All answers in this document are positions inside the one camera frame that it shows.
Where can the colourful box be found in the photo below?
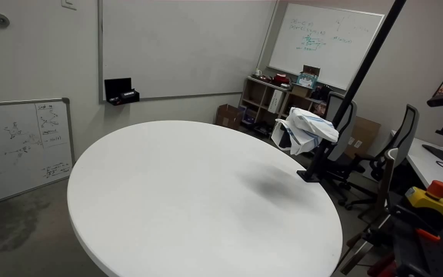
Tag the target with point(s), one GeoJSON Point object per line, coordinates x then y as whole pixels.
{"type": "Point", "coordinates": [307, 79]}

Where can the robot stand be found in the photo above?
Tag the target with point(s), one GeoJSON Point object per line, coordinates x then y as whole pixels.
{"type": "Point", "coordinates": [421, 250]}

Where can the white desk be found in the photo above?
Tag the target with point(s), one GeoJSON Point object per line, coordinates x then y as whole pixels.
{"type": "Point", "coordinates": [423, 167]}

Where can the large cardboard box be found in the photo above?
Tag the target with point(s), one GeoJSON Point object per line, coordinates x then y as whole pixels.
{"type": "Point", "coordinates": [364, 134]}

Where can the large wall whiteboard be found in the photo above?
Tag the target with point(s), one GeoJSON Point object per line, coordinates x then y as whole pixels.
{"type": "Point", "coordinates": [183, 50]}

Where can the white box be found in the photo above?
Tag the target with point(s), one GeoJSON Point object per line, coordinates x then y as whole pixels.
{"type": "Point", "coordinates": [276, 101]}

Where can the black pole stand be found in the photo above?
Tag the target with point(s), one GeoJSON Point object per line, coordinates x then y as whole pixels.
{"type": "Point", "coordinates": [362, 75]}

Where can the red object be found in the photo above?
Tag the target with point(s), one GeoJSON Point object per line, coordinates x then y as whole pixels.
{"type": "Point", "coordinates": [281, 79]}

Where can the whiteboard with green writing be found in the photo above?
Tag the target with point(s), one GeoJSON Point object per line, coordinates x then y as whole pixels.
{"type": "Point", "coordinates": [329, 50]}

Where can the row of office chairs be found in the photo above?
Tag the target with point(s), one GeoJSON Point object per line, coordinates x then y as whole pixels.
{"type": "Point", "coordinates": [400, 142]}

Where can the leaning whiteboard with grey frame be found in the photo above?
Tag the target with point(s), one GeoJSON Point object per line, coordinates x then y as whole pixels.
{"type": "Point", "coordinates": [17, 150]}

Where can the yellow emergency stop button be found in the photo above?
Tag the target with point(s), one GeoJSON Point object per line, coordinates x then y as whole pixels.
{"type": "Point", "coordinates": [429, 202]}

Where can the small cardboard box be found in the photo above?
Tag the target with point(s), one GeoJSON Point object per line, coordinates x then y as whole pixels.
{"type": "Point", "coordinates": [228, 116]}

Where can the black marker holder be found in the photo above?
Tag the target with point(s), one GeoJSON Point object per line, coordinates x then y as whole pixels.
{"type": "Point", "coordinates": [118, 89]}

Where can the white mug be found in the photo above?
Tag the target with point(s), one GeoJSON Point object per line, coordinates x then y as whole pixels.
{"type": "Point", "coordinates": [258, 72]}

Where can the wooden shelf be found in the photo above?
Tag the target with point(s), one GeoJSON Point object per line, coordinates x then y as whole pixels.
{"type": "Point", "coordinates": [259, 98]}

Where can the white towel with blue stripes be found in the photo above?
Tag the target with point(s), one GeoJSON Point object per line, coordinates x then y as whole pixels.
{"type": "Point", "coordinates": [307, 125]}

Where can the round grey wall device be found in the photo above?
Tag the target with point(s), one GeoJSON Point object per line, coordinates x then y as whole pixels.
{"type": "Point", "coordinates": [0, 20]}

